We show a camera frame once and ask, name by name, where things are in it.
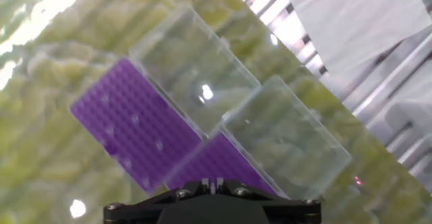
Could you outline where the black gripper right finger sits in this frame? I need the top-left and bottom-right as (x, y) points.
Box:
(215, 179), (322, 224)

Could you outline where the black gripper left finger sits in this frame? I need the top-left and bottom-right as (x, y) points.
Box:
(103, 179), (213, 224)

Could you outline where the white paper sheet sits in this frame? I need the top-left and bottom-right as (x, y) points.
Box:
(279, 0), (432, 80)

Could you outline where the green marble pattern mat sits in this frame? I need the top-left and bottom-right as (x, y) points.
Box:
(0, 0), (432, 224)

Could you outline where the purple pipette tip box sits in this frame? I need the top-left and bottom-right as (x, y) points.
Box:
(163, 74), (352, 201)
(69, 4), (263, 194)

